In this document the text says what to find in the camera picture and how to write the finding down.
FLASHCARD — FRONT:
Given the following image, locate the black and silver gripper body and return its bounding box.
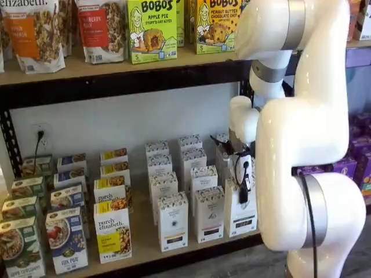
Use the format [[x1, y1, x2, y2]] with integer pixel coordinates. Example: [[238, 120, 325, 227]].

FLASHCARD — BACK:
[[231, 140, 253, 157]]

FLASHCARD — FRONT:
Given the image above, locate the white box with pink strip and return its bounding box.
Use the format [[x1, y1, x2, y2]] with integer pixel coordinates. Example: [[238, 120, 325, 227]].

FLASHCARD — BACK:
[[178, 134, 203, 152], [181, 148, 208, 175], [190, 165, 219, 192], [194, 185, 226, 243]]

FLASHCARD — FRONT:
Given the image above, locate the white box with yellow strip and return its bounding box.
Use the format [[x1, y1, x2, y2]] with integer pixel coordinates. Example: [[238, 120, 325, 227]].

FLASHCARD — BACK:
[[149, 171, 179, 205], [147, 155, 173, 175], [157, 191, 189, 252], [144, 141, 170, 158]]

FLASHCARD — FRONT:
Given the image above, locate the purple snack box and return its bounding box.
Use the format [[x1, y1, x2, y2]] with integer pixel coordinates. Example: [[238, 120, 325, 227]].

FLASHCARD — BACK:
[[348, 124, 362, 139], [332, 158, 358, 180], [348, 136, 371, 157], [355, 113, 371, 128]]

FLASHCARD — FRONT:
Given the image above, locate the white yellow Purely Elizabeth box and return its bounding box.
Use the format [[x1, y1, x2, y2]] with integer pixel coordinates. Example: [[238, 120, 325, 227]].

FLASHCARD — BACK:
[[93, 201, 133, 264], [93, 176, 130, 204], [100, 161, 131, 180], [100, 148, 129, 164]]

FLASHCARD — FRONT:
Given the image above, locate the yellow Bobo's peanut butter box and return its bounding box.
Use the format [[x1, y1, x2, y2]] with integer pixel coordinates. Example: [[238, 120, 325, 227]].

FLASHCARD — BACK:
[[195, 0, 242, 55]]

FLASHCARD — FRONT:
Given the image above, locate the wooden shelf board with boxes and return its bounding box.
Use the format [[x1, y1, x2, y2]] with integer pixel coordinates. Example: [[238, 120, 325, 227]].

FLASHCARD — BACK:
[[37, 150, 261, 276]]

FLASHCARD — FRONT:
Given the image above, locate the green Bobo's apple pie box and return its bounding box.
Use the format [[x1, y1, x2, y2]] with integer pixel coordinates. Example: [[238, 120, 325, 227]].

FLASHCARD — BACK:
[[175, 0, 186, 47], [126, 0, 178, 64]]

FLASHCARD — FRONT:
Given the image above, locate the purple box with orange picture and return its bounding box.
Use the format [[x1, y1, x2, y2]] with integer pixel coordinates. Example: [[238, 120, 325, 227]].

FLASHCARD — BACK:
[[355, 150, 371, 200]]

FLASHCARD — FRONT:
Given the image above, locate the wooden shelf board with bags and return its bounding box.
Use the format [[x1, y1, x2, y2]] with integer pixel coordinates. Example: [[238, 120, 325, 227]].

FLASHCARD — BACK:
[[0, 43, 247, 86]]

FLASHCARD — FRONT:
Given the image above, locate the blue oatmeal box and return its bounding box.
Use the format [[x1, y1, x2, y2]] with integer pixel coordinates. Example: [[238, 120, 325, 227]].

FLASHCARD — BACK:
[[50, 182, 85, 210], [45, 207, 89, 275], [57, 153, 88, 172], [53, 167, 88, 186]]

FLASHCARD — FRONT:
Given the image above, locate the narrow wooden shelf board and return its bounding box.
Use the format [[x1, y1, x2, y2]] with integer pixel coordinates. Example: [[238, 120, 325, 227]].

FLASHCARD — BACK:
[[346, 39, 371, 50]]

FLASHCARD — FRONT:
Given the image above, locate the orange brown snack box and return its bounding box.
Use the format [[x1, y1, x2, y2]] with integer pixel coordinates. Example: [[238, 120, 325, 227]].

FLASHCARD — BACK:
[[346, 0, 362, 42]]

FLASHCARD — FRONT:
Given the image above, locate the white snack box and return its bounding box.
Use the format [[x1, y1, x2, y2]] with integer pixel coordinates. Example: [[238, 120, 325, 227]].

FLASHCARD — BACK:
[[355, 0, 371, 41]]

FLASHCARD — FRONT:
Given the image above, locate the green oatmeal box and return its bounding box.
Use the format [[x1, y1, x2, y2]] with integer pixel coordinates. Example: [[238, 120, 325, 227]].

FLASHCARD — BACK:
[[0, 217, 46, 278], [1, 195, 41, 221], [11, 176, 46, 200], [21, 155, 53, 179]]

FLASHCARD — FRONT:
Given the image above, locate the granola bag with red label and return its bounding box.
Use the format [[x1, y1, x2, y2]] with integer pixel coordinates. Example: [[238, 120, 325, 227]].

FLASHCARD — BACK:
[[74, 0, 129, 64]]

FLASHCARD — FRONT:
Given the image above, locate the clear granola bag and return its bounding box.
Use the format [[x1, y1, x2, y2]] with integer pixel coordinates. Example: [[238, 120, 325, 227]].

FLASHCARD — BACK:
[[56, 0, 74, 57], [0, 25, 6, 73]]

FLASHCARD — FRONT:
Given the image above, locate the granola bag with orange label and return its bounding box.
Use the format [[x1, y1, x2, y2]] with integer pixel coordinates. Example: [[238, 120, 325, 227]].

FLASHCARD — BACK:
[[0, 0, 67, 75]]

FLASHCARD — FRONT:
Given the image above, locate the black metal shelf frame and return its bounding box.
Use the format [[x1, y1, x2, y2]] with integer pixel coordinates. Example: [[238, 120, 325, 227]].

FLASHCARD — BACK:
[[0, 50, 302, 277]]

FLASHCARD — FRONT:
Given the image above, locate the dark metal shelf frame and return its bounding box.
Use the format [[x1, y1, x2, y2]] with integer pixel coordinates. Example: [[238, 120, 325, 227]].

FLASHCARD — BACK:
[[346, 47, 371, 70]]

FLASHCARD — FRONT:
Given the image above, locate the white wall outlet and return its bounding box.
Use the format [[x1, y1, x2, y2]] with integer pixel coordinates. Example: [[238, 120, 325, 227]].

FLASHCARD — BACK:
[[31, 123, 52, 151]]

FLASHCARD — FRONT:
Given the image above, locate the black plug with cord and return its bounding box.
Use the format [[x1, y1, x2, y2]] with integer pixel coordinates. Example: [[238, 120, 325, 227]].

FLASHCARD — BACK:
[[34, 130, 46, 176]]

